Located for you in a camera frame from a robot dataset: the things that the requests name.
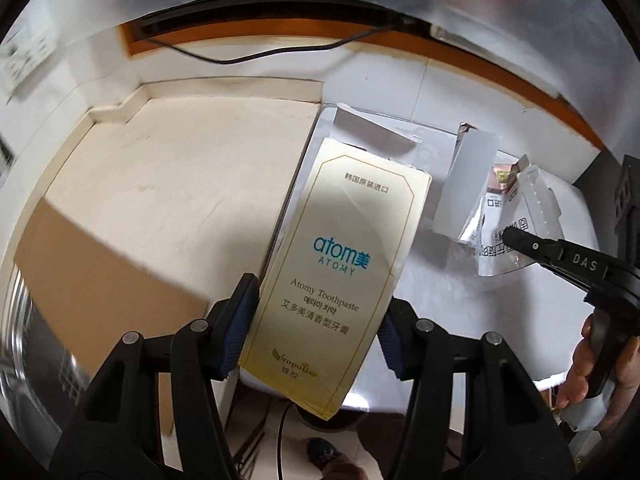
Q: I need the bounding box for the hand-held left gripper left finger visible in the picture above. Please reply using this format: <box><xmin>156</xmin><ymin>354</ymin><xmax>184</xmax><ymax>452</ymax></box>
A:
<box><xmin>50</xmin><ymin>272</ymin><xmax>261</xmax><ymax>480</ymax></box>

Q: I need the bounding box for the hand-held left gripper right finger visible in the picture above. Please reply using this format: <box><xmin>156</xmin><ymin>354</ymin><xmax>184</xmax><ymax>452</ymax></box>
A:
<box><xmin>377</xmin><ymin>297</ymin><xmax>578</xmax><ymax>480</ymax></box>

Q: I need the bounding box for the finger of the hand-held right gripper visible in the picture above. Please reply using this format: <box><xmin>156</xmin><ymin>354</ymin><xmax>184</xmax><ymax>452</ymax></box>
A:
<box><xmin>501</xmin><ymin>226</ymin><xmax>561</xmax><ymax>273</ymax></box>

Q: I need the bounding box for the yellow toothpaste box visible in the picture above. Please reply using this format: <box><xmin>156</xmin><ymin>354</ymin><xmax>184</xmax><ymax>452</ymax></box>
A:
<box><xmin>239</xmin><ymin>137</ymin><xmax>433</xmax><ymax>421</ymax></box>

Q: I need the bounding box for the dark round trash bin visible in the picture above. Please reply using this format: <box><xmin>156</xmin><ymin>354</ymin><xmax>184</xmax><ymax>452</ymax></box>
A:
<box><xmin>295</xmin><ymin>395</ymin><xmax>406</xmax><ymax>433</ymax></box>

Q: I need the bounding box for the white printed carton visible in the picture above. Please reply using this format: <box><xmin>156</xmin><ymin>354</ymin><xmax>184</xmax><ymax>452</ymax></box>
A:
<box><xmin>431</xmin><ymin>121</ymin><xmax>533</xmax><ymax>278</ymax></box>

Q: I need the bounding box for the person's right hand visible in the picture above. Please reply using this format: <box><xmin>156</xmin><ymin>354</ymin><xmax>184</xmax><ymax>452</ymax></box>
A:
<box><xmin>554</xmin><ymin>312</ymin><xmax>640</xmax><ymax>433</ymax></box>

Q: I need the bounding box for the person's left shoe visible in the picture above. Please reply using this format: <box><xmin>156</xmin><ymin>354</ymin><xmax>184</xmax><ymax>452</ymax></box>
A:
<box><xmin>306</xmin><ymin>437</ymin><xmax>348</xmax><ymax>476</ymax></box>

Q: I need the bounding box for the person's left leg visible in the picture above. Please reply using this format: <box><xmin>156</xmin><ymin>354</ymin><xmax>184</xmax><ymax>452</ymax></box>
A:
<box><xmin>322</xmin><ymin>455</ymin><xmax>386</xmax><ymax>480</ymax></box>

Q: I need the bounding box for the brown cardboard sheet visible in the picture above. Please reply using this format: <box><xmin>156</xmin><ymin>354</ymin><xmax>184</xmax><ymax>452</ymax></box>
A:
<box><xmin>12</xmin><ymin>197</ymin><xmax>211</xmax><ymax>361</ymax></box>

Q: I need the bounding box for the flattened white carton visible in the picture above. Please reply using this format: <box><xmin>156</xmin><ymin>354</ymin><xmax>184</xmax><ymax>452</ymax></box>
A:
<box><xmin>320</xmin><ymin>102</ymin><xmax>426</xmax><ymax>171</ymax></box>

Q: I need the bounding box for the stainless steel sink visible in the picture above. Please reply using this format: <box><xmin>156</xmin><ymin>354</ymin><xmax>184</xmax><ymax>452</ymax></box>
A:
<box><xmin>0</xmin><ymin>260</ymin><xmax>101</xmax><ymax>461</ymax></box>

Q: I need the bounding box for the white power strip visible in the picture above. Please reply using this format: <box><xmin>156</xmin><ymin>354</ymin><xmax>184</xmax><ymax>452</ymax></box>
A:
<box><xmin>0</xmin><ymin>30</ymin><xmax>56</xmax><ymax>96</ymax></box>

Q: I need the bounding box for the wooden window frame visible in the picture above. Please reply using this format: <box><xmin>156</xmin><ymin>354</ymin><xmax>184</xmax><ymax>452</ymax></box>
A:
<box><xmin>117</xmin><ymin>20</ymin><xmax>606</xmax><ymax>148</ymax></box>

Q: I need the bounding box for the black cable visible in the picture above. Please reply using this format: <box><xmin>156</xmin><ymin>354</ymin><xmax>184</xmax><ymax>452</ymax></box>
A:
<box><xmin>135</xmin><ymin>15</ymin><xmax>406</xmax><ymax>66</ymax></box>

